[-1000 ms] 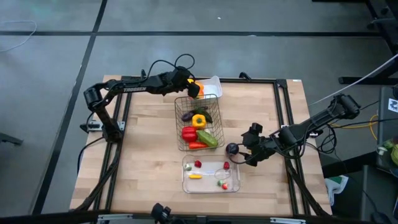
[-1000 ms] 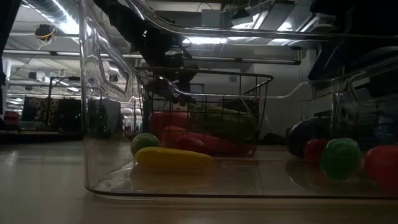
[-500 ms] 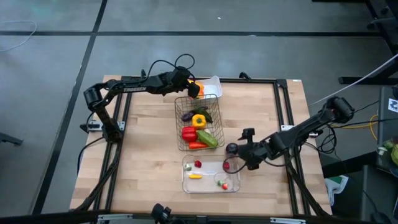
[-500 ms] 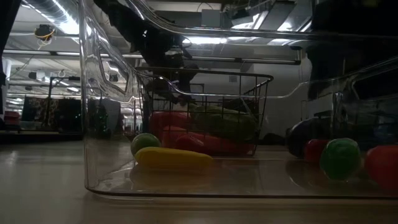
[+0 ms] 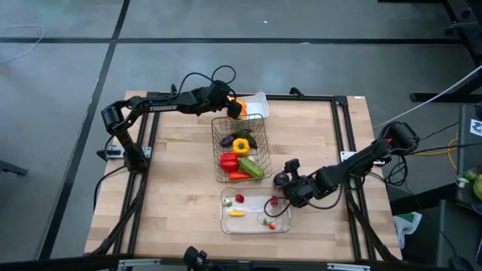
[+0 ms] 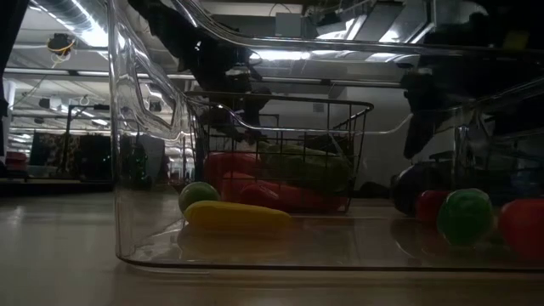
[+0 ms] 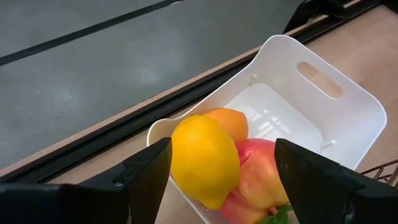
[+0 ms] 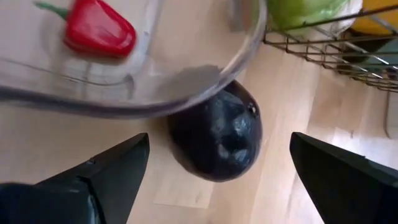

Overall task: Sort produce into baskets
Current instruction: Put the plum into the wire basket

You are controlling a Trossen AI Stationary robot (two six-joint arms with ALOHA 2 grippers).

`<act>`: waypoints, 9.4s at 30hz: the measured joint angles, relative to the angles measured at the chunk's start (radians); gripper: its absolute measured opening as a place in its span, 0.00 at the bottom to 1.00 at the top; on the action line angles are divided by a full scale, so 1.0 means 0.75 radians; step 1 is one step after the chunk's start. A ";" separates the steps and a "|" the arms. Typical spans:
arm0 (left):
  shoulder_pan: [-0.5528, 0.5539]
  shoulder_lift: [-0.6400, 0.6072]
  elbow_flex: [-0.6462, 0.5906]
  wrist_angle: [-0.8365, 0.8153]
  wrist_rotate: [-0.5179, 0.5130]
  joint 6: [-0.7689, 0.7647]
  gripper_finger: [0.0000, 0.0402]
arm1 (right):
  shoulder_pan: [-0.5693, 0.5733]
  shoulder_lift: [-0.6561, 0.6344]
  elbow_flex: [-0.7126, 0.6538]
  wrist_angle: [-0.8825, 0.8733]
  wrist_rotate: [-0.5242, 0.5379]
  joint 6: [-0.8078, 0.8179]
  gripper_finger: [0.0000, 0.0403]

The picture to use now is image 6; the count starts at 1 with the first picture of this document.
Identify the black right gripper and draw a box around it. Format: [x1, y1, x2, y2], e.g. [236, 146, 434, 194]
[400, 57, 544, 160]

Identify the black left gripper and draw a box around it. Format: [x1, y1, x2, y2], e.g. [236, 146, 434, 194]
[185, 37, 274, 140]

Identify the small red toy vegetable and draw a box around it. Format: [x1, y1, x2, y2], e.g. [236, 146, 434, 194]
[415, 190, 451, 227]

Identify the light green cucumber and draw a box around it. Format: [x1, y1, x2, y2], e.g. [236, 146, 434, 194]
[258, 141, 353, 195]

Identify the orange carrot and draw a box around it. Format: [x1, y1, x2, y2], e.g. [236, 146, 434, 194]
[218, 169, 345, 213]

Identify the small red-capped mushroom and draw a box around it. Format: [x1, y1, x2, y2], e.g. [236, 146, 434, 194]
[496, 198, 544, 261]

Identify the clear plastic bin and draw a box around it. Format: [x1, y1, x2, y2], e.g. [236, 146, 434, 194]
[105, 0, 544, 273]

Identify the red crate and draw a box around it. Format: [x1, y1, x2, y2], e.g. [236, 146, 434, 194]
[4, 151, 29, 173]

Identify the black wire basket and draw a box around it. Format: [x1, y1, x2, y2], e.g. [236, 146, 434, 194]
[184, 90, 375, 215]

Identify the yellow black cord reel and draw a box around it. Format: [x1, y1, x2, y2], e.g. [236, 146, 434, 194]
[45, 32, 78, 69]

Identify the silver ventilation duct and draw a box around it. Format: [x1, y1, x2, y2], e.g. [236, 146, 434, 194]
[31, 0, 110, 43]

